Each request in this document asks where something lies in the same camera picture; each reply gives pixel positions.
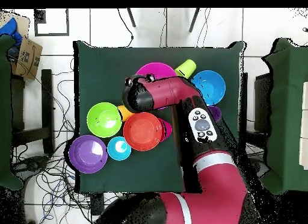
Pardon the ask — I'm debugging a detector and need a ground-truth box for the purple cup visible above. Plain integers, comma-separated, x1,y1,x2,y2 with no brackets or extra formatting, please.
208,105,223,123

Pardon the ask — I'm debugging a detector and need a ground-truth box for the dark green tablecloth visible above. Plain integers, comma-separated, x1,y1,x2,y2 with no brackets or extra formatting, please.
73,40,247,194

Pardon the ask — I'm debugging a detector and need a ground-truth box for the black cabinet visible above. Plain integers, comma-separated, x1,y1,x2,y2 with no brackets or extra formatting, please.
254,73,273,133

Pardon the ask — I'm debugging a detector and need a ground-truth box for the neighbouring green covered table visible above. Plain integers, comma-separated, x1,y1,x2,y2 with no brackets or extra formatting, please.
0,34,23,191
260,37,308,195

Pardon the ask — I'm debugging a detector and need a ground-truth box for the green cup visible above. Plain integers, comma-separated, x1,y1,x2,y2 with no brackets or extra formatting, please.
174,59,197,79

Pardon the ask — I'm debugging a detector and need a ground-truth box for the blue cloth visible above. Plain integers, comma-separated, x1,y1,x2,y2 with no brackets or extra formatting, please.
0,17,23,46

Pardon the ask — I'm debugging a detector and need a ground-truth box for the cardboard box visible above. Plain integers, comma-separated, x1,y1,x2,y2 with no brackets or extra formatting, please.
10,37,43,80

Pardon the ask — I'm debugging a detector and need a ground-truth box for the black tripod leg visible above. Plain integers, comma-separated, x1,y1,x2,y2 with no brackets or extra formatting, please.
126,8,137,28
188,8,200,33

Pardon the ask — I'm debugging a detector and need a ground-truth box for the white box stack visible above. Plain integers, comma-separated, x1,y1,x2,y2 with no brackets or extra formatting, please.
299,81,308,170

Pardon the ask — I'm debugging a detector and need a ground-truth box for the large orange-red bowl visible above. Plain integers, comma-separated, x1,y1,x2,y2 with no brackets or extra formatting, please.
123,112,164,152

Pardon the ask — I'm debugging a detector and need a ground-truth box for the large purple bowl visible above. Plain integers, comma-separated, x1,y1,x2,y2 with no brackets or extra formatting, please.
69,134,108,174

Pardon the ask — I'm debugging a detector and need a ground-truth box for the small red-pink bowl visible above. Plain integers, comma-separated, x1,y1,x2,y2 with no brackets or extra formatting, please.
157,117,173,141

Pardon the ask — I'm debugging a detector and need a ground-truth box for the large green bowl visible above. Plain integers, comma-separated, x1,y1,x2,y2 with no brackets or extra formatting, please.
86,102,123,138

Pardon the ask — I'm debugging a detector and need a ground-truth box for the large blue bowl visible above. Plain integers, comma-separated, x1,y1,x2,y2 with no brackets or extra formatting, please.
191,70,226,107

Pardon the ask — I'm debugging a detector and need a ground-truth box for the orange cup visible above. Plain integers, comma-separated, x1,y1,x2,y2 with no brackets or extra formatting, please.
117,105,135,122

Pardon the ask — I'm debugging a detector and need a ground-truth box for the black power strip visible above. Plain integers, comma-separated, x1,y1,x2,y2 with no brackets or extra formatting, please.
90,193,105,216

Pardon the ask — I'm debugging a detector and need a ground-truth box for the grey pedestal foot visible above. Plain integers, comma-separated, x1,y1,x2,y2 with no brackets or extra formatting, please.
14,156,49,173

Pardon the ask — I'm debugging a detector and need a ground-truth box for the large pink bowl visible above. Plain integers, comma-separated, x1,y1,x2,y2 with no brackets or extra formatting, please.
135,61,179,80

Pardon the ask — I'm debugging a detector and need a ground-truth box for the black floor cable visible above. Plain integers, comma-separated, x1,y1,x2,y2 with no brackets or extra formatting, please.
117,8,134,48

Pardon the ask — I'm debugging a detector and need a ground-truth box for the black frame stand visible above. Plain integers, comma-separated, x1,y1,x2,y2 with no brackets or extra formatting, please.
10,69,55,154

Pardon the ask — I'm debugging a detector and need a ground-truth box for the small blue bowl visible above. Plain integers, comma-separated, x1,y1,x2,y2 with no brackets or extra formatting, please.
107,136,132,161

